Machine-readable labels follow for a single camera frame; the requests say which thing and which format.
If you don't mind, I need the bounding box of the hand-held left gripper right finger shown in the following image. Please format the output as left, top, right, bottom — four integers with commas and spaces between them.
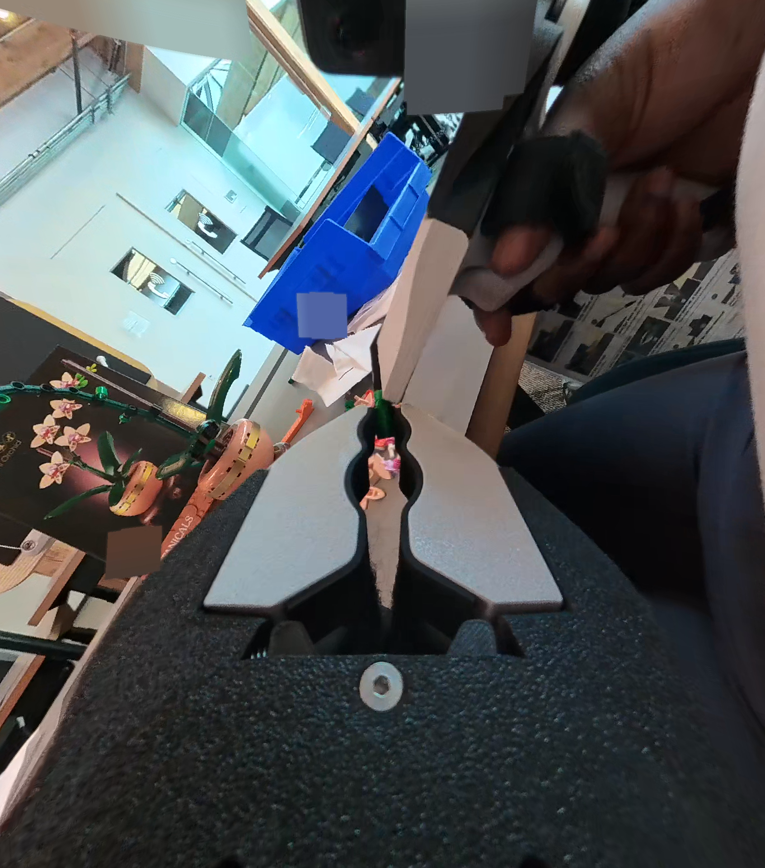
390, 403, 565, 646

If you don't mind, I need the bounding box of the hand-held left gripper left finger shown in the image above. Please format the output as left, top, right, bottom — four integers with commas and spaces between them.
203, 406, 383, 643

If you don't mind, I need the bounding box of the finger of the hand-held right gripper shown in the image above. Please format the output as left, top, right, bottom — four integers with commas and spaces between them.
370, 217, 471, 408

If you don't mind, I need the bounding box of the person's right hand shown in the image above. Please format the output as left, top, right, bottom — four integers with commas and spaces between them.
476, 0, 765, 347

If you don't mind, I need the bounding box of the brick orchid pot model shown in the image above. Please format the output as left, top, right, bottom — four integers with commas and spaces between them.
0, 349, 283, 504

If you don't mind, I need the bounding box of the crumpled white paper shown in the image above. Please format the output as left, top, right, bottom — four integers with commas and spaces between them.
289, 292, 398, 409

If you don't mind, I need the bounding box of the blue plastic bin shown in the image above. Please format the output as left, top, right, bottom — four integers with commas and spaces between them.
243, 132, 435, 357

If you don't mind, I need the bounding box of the pile of small brick pieces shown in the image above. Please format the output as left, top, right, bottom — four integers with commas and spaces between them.
345, 388, 405, 508

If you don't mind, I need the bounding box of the orange brick separator tool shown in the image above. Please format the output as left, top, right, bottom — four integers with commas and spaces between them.
275, 399, 316, 457

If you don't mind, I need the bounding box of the person's leg in navy trousers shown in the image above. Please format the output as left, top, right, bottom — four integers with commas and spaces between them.
496, 338, 765, 788

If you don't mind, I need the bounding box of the newspaper print sheet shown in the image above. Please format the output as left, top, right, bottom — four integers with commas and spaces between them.
530, 250, 746, 382

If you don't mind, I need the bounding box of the glass railing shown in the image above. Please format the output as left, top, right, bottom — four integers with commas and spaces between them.
181, 57, 303, 208

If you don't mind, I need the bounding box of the black orchid set box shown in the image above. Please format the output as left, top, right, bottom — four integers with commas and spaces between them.
0, 344, 221, 581

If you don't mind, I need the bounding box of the phone icon wall sign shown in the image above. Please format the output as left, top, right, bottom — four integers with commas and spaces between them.
167, 189, 239, 256
110, 247, 195, 317

